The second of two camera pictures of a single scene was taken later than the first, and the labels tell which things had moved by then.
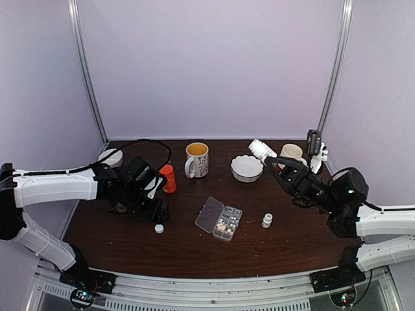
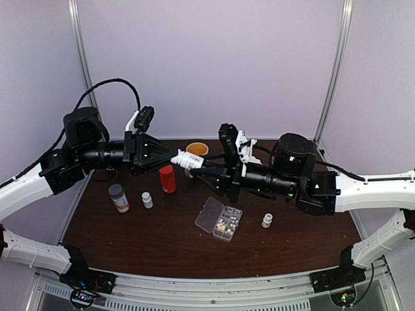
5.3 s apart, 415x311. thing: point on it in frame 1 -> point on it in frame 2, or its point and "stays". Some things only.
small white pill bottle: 261,150 -> 187,160
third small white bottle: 267,220 stays
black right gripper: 298,180 -> 231,172
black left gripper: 155,212 -> 137,155
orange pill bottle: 168,172 stays
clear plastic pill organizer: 220,220 stays
